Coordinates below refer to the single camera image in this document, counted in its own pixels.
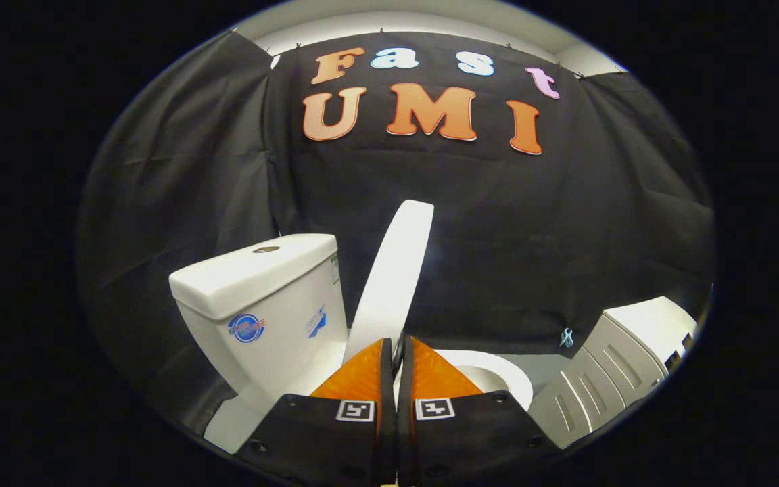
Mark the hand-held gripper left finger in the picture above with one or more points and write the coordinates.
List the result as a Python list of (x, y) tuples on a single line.
[(387, 379)]

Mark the white ceramic toilet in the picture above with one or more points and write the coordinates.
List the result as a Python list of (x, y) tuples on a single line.
[(261, 291)]

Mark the pale blue clip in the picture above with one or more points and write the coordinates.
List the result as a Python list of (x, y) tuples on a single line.
[(566, 338)]

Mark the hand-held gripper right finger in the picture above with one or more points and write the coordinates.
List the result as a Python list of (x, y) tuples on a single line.
[(405, 379)]

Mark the black backdrop cloth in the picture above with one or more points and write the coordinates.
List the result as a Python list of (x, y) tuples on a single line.
[(511, 237)]

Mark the white toilet lid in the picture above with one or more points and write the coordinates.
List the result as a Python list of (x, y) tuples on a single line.
[(393, 277)]

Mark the white panelled cabinet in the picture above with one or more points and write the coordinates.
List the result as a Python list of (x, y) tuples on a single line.
[(606, 365)]

